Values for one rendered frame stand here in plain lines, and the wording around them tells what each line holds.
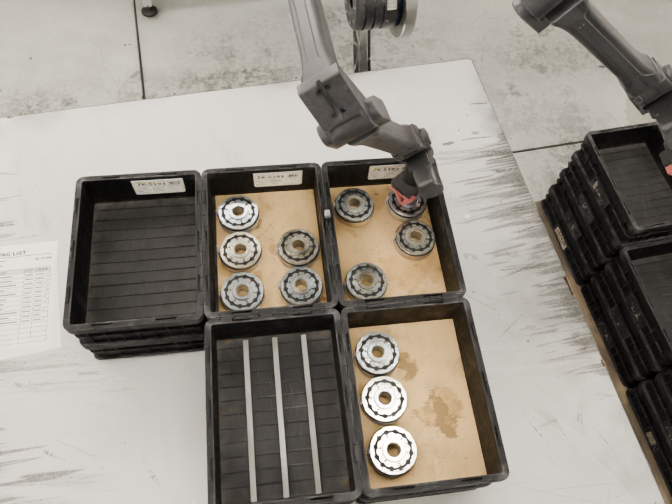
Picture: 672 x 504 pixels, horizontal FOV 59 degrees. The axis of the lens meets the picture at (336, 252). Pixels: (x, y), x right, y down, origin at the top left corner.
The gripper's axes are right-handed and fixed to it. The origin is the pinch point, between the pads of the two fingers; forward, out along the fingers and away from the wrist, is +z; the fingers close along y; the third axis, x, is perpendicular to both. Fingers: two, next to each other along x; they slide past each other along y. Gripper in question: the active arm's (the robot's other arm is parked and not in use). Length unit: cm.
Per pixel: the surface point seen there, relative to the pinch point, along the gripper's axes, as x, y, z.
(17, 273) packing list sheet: 59, -85, 16
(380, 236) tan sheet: -2.0, -11.8, 4.1
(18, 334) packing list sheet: 44, -94, 16
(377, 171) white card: 10.1, -1.6, -2.5
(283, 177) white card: 25.0, -21.2, -2.6
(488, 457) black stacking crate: -56, -35, 2
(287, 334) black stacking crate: -5.4, -47.3, 4.3
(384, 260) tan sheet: -7.5, -16.1, 4.2
